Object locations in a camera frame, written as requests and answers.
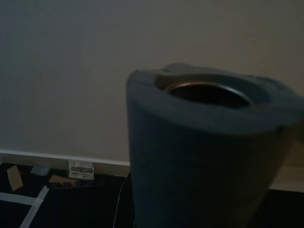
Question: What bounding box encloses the white floor tape strip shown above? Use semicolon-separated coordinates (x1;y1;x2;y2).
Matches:
19;186;48;228
0;191;40;205

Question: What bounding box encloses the grey-blue foam block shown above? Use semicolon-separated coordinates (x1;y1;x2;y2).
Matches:
30;164;51;177

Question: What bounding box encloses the tan cardboard piece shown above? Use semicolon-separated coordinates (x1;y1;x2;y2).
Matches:
6;165;24;191

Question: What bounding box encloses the brown cardboard strip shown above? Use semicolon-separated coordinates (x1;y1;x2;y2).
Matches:
48;174;82;189

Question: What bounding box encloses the thin white cable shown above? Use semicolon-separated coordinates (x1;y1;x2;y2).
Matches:
113;171;131;228

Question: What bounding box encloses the broom with white head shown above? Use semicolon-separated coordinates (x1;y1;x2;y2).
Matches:
125;62;304;228

